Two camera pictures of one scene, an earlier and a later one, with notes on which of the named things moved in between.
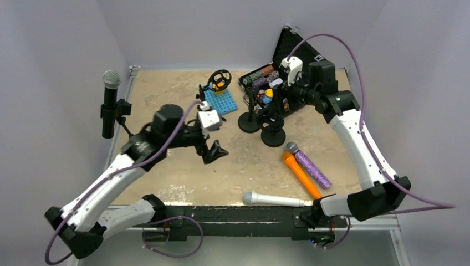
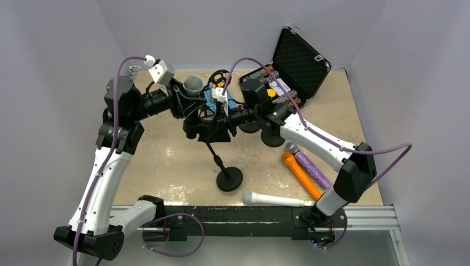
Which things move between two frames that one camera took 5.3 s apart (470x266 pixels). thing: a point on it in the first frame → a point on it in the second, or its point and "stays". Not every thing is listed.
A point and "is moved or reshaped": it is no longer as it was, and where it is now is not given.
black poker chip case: (268, 85) stays
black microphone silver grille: (111, 81) is moved or reshaped
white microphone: (254, 197) stays
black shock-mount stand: (271, 122) stays
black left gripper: (208, 154) → (176, 99)
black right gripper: (276, 103) → (220, 132)
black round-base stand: (121, 108) is moved or reshaped
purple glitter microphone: (292, 148) stays
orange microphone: (289, 159) stays
